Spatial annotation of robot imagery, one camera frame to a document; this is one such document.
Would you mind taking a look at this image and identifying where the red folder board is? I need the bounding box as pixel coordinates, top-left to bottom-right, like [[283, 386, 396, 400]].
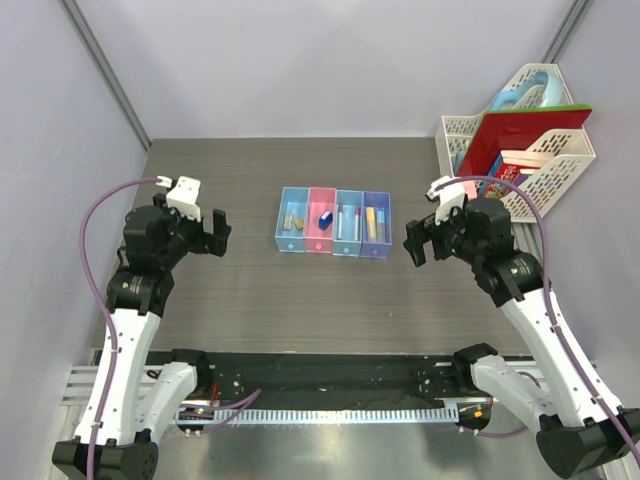
[[452, 104, 593, 176]]

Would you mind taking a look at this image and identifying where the purple drawer box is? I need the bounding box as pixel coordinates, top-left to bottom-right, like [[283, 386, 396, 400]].
[[360, 191, 392, 259]]

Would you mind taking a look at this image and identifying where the white slotted cable duct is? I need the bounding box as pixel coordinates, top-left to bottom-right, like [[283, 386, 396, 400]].
[[230, 403, 459, 426]]

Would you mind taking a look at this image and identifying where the blue capped clear tube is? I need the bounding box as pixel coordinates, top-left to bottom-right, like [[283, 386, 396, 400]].
[[376, 209, 386, 242]]

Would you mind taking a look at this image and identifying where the light blue drawer box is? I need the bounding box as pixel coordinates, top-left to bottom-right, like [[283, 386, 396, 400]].
[[274, 187, 310, 253]]

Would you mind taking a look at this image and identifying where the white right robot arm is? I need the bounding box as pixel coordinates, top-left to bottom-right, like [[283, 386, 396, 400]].
[[403, 198, 639, 479]]

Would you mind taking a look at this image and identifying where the orange white marker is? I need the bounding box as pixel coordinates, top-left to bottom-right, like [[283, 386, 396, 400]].
[[336, 203, 344, 241]]

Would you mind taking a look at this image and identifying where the colourful book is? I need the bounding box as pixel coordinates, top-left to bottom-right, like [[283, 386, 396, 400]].
[[478, 150, 530, 199]]

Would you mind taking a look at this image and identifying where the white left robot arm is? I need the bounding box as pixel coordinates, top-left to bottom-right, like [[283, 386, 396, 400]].
[[52, 187, 231, 479]]

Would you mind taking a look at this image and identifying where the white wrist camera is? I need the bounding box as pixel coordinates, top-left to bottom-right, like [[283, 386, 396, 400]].
[[156, 176, 202, 222], [425, 176, 467, 225]]

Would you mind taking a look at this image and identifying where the pink drawer box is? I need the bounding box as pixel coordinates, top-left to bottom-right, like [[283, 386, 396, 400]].
[[304, 187, 337, 254]]

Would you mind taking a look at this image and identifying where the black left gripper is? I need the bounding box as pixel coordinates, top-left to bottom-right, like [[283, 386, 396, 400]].
[[154, 193, 230, 268]]

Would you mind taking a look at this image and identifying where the clear beige eraser block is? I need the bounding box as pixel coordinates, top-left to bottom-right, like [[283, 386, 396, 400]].
[[284, 212, 294, 230]]

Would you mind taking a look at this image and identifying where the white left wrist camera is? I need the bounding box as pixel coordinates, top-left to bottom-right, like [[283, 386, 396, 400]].
[[156, 176, 202, 222]]

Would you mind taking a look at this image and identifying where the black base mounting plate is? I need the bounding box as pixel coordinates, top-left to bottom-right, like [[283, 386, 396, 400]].
[[164, 349, 501, 401]]

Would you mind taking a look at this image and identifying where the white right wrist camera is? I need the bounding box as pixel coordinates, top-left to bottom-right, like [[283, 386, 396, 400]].
[[425, 176, 467, 225]]

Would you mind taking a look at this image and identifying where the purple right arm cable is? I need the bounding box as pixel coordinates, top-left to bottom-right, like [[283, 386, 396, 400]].
[[429, 174, 640, 464]]

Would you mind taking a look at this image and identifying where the teal blue drawer box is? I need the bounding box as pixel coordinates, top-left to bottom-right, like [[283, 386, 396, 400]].
[[332, 189, 363, 257]]

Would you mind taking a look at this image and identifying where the small blue box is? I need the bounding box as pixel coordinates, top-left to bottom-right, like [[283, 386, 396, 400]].
[[318, 210, 333, 231]]

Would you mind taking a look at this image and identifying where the white perforated file rack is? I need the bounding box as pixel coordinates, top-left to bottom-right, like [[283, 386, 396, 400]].
[[435, 63, 596, 215]]

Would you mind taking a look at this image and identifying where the yellow capped tube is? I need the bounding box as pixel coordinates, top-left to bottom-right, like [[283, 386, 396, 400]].
[[366, 207, 377, 242]]

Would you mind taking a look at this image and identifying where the pink sticky note block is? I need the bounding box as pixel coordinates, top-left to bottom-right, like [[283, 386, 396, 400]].
[[459, 178, 477, 200]]

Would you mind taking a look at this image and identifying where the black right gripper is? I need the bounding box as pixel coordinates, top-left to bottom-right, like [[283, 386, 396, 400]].
[[404, 199, 484, 266]]

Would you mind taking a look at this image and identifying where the pink white marker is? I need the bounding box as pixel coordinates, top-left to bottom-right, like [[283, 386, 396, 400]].
[[354, 207, 361, 242]]

